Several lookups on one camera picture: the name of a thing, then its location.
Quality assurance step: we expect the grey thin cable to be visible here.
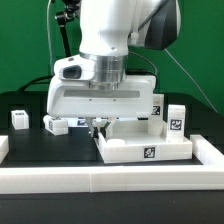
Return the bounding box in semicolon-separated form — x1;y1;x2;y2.
128;48;221;116
45;0;56;68

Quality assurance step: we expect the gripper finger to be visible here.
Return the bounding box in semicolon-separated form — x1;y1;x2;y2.
100;118;115;136
86;118;98;138

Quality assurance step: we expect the white U-shaped obstacle fence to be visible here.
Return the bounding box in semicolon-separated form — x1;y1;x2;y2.
0;135;224;194

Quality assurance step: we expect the white sheet with tag markers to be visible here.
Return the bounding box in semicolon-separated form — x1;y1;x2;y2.
68;118;87;127

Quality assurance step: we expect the white square table top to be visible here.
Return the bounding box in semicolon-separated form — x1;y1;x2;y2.
96;119;192;163

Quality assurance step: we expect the grey thin cable left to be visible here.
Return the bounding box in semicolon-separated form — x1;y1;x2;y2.
45;0;56;68

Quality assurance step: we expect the grey thin cable right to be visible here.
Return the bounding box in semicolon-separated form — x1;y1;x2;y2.
128;48;221;116

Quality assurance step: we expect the black cable bundle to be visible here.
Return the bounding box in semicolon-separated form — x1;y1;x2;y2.
17;74;56;93

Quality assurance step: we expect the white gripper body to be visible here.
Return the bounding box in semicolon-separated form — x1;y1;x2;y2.
47;56;156;118

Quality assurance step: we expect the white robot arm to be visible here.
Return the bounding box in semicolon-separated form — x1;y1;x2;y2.
47;0;181;119

